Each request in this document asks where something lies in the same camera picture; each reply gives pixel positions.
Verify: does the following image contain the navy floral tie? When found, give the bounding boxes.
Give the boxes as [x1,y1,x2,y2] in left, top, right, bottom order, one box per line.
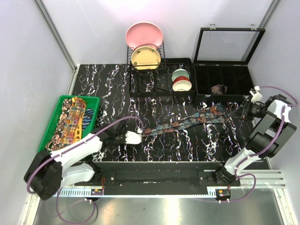
[142,105,229,137]

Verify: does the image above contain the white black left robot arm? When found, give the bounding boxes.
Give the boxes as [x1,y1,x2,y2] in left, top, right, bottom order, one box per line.
[24,120,141,200]

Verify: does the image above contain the colourful ties in bin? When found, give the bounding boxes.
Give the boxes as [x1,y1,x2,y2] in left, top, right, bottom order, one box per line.
[45,97,87,151]

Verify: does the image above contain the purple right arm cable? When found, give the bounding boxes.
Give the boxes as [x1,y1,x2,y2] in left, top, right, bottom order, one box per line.
[194,85,299,203]

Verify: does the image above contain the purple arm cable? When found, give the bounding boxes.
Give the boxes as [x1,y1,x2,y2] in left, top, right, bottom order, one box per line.
[25,116,145,225]
[194,85,299,203]

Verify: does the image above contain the yellow plate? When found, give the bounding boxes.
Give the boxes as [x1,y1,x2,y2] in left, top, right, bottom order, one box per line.
[131,44,161,70]

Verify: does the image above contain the green plastic tie bin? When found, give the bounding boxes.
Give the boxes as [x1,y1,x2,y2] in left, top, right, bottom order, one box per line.
[37,95,100,152]

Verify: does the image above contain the black glass box lid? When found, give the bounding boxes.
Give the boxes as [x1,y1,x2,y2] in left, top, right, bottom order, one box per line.
[194,26,265,65]

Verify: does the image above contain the red white bowl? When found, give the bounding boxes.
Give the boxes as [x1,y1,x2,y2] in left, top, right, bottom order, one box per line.
[172,76,192,91]

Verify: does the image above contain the pink plate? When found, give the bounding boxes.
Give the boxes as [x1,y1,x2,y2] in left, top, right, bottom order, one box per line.
[125,22,164,49]

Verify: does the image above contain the rolled dark patterned tie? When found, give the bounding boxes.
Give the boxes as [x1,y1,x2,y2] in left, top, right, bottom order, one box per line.
[211,84,228,95]

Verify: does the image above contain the black wire dish rack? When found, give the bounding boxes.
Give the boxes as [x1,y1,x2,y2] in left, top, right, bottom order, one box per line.
[127,43,196,98]

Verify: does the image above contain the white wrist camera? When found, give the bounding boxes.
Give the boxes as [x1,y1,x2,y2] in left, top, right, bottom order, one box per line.
[249,86,263,103]
[125,128,143,145]

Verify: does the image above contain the navy striped tie in bin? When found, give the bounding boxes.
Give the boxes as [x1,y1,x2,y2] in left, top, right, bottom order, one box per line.
[82,108,94,130]

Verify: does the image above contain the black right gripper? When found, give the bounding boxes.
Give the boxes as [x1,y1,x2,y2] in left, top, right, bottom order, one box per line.
[228,98,267,121]

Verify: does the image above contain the light green bowl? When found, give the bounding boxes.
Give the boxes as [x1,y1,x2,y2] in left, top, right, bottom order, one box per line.
[171,68,190,82]

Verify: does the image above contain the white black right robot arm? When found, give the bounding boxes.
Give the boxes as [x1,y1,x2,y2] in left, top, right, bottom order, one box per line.
[212,94,297,186]

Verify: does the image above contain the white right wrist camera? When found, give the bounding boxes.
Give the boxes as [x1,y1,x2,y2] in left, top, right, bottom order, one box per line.
[249,86,263,103]

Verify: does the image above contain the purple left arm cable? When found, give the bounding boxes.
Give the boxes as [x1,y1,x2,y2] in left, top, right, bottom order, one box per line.
[25,116,145,225]

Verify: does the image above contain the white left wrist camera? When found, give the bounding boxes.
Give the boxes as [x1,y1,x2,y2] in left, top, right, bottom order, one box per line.
[125,128,143,145]

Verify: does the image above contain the black tie storage box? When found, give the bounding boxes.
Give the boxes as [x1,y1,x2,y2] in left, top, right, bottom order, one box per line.
[194,64,254,105]

